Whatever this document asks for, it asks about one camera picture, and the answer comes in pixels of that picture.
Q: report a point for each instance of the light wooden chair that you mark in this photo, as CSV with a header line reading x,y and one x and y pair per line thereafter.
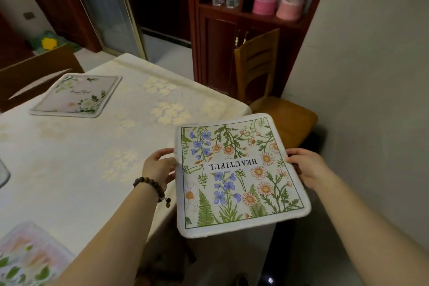
x,y
281,116

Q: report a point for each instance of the wildflower print white placemat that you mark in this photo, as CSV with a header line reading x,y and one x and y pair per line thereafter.
x,y
234,175

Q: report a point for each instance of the person's right hand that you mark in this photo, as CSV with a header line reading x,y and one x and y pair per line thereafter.
x,y
311,166

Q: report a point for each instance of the sliding glass door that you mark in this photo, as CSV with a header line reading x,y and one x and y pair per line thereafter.
x,y
107,7

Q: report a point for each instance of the person's right forearm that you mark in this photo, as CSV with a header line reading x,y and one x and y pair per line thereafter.
x,y
365,235

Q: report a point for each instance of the dark wooden chair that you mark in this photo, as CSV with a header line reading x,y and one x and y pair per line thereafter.
x,y
37,71

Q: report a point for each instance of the person's left thumb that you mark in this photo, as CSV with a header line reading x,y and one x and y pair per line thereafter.
x,y
164,153

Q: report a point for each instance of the person's left hand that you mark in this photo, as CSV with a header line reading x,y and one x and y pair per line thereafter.
x,y
156,168

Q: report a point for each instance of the wall socket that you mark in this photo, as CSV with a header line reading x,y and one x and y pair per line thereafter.
x,y
28,16

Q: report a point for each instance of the white flower print pink placemat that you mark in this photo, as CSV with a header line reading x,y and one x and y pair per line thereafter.
x,y
75,96

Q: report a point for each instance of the person's right thumb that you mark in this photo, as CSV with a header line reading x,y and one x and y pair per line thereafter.
x,y
295,153

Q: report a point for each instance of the person's left forearm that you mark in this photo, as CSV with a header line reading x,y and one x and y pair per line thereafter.
x,y
110,239

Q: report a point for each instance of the pink and green floral placemat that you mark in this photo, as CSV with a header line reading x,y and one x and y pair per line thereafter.
x,y
26,259

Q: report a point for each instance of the yellow plastic toy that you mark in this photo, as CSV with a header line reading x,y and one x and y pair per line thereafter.
x,y
49,43

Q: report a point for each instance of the red-brown wooden cabinet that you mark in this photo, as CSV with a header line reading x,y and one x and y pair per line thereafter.
x,y
214,44

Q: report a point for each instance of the dark kitchen counter cabinet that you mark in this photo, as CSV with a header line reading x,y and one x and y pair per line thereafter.
x,y
161,7

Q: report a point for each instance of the cream floral tablecloth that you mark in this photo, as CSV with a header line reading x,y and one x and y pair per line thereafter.
x,y
100,141

